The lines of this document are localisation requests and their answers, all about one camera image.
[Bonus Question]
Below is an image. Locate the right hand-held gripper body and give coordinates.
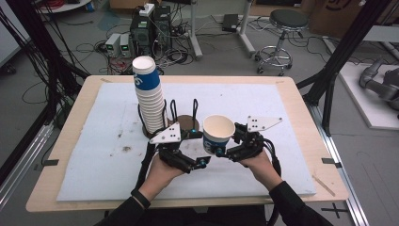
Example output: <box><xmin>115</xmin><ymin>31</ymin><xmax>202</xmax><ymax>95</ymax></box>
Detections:
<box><xmin>231</xmin><ymin>115</ymin><xmax>283</xmax><ymax>163</ymax></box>

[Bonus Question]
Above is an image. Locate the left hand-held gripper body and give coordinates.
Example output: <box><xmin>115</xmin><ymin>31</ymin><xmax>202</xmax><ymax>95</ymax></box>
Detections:
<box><xmin>149</xmin><ymin>121</ymin><xmax>193</xmax><ymax>174</ymax></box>

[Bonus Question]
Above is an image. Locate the brown cup holder rack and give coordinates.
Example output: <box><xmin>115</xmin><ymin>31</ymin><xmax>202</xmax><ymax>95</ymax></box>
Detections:
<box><xmin>136</xmin><ymin>98</ymin><xmax>201</xmax><ymax>141</ymax></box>

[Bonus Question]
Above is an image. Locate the single blue white cup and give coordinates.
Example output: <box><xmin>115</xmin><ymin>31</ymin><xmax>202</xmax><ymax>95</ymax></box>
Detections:
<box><xmin>201</xmin><ymin>114</ymin><xmax>236</xmax><ymax>156</ymax></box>

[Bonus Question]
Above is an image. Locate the stack of white paper cups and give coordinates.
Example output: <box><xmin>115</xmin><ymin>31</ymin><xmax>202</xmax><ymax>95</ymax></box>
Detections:
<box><xmin>131</xmin><ymin>56</ymin><xmax>168</xmax><ymax>135</ymax></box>

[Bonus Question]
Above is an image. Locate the person's right hand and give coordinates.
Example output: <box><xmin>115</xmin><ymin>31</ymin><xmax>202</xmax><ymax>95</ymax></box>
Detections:
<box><xmin>238</xmin><ymin>150</ymin><xmax>284</xmax><ymax>191</ymax></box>

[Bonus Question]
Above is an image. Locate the person's left hand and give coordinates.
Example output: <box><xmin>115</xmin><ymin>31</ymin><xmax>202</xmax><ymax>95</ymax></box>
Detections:
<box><xmin>138</xmin><ymin>153</ymin><xmax>185</xmax><ymax>202</ymax></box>

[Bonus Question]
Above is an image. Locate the person's lap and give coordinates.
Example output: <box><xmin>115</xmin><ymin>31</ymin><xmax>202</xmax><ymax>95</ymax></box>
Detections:
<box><xmin>137</xmin><ymin>204</ymin><xmax>267</xmax><ymax>226</ymax></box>

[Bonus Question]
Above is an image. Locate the black wristband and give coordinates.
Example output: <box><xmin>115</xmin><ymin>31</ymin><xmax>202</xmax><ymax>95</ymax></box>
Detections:
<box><xmin>130</xmin><ymin>187</ymin><xmax>152</xmax><ymax>210</ymax></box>

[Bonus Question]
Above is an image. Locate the black tape strip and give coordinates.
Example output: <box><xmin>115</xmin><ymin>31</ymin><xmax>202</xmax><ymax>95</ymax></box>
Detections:
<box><xmin>41</xmin><ymin>158</ymin><xmax>60</xmax><ymax>168</ymax></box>
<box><xmin>321</xmin><ymin>157</ymin><xmax>343</xmax><ymax>170</ymax></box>

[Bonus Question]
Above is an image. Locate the thin wooden stick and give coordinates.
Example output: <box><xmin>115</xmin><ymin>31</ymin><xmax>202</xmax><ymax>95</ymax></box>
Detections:
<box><xmin>311</xmin><ymin>174</ymin><xmax>336</xmax><ymax>198</ymax></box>

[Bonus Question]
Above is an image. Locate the grey power supply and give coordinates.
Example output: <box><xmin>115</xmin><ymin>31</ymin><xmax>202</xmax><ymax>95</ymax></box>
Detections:
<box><xmin>104</xmin><ymin>32</ymin><xmax>122</xmax><ymax>58</ymax></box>
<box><xmin>119</xmin><ymin>33</ymin><xmax>133</xmax><ymax>58</ymax></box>

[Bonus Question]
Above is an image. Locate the white desk leg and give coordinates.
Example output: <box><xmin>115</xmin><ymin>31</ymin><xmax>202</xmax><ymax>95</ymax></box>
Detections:
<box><xmin>187</xmin><ymin>0</ymin><xmax>204</xmax><ymax>61</ymax></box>
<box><xmin>236</xmin><ymin>0</ymin><xmax>257</xmax><ymax>58</ymax></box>

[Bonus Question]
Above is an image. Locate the black computer tower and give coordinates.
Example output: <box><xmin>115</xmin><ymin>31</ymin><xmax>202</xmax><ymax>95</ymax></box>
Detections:
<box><xmin>152</xmin><ymin>5</ymin><xmax>173</xmax><ymax>51</ymax></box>
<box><xmin>129</xmin><ymin>13</ymin><xmax>155</xmax><ymax>59</ymax></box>

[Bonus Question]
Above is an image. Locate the black box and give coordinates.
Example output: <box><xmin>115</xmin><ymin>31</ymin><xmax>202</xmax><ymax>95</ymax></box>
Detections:
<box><xmin>221</xmin><ymin>12</ymin><xmax>240</xmax><ymax>33</ymax></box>

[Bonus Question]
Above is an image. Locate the black round stool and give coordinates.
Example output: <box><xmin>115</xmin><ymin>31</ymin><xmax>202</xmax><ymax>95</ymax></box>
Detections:
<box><xmin>254</xmin><ymin>8</ymin><xmax>310</xmax><ymax>77</ymax></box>

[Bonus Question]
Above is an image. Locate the white platform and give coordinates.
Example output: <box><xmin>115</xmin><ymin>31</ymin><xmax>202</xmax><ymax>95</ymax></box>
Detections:
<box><xmin>338</xmin><ymin>61</ymin><xmax>399</xmax><ymax>132</ymax></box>

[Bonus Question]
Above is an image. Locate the white power strip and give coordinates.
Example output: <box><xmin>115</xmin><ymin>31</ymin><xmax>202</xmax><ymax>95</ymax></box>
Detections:
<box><xmin>138</xmin><ymin>2</ymin><xmax>156</xmax><ymax>18</ymax></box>

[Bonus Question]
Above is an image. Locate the cardboard box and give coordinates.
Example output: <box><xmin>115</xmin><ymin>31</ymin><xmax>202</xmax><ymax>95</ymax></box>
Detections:
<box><xmin>309</xmin><ymin>0</ymin><xmax>391</xmax><ymax>40</ymax></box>

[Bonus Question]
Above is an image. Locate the round white table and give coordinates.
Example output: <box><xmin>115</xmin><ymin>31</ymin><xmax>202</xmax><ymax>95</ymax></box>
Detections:
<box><xmin>37</xmin><ymin>0</ymin><xmax>92</xmax><ymax>14</ymax></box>

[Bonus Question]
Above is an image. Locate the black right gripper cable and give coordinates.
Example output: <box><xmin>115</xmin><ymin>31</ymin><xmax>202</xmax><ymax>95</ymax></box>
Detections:
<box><xmin>263</xmin><ymin>137</ymin><xmax>282</xmax><ymax>226</ymax></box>

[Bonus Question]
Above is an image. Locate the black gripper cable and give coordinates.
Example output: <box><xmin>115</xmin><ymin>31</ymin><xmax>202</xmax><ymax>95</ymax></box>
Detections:
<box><xmin>263</xmin><ymin>137</ymin><xmax>282</xmax><ymax>226</ymax></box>
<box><xmin>134</xmin><ymin>141</ymin><xmax>157</xmax><ymax>192</ymax></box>

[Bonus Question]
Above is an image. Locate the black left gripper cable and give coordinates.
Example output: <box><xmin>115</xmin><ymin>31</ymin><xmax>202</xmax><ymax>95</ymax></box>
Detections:
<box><xmin>134</xmin><ymin>141</ymin><xmax>157</xmax><ymax>192</ymax></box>

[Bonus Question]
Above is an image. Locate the aluminium rail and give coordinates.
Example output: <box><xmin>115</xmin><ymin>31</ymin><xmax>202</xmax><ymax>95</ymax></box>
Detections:
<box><xmin>308</xmin><ymin>103</ymin><xmax>371</xmax><ymax>226</ymax></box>
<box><xmin>0</xmin><ymin>122</ymin><xmax>55</xmax><ymax>211</ymax></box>

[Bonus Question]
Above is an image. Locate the black frame post with cables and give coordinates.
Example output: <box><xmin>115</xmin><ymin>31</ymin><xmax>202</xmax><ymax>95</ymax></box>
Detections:
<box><xmin>0</xmin><ymin>0</ymin><xmax>90</xmax><ymax>186</ymax></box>

